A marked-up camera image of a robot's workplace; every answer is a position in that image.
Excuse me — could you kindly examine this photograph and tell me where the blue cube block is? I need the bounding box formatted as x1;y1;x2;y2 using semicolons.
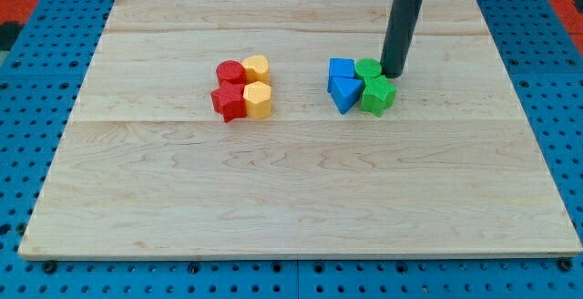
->
327;57;355;93

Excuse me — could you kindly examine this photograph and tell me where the yellow hexagon block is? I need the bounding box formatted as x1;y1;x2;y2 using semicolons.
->
243;81;271;119

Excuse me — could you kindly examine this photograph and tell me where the blue triangle block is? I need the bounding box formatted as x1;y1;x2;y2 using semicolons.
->
331;77;363;114

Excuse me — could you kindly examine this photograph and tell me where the red star block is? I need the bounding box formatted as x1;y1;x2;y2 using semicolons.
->
210;82;247;122

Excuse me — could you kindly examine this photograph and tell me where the yellow heart block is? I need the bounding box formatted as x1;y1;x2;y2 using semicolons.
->
241;55;271;85

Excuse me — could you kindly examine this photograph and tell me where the red cylinder block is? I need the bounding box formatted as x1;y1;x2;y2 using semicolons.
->
215;60;247;86

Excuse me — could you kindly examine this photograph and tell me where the green star block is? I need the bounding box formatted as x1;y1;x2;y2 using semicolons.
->
360;75;397;117

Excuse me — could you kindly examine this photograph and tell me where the green cylinder block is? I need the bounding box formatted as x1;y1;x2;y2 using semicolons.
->
354;58;383;80

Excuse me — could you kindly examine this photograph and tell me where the light wooden board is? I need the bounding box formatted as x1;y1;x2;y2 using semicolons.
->
19;0;582;261

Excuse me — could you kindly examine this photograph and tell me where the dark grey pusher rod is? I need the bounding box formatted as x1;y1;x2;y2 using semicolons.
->
381;0;423;78

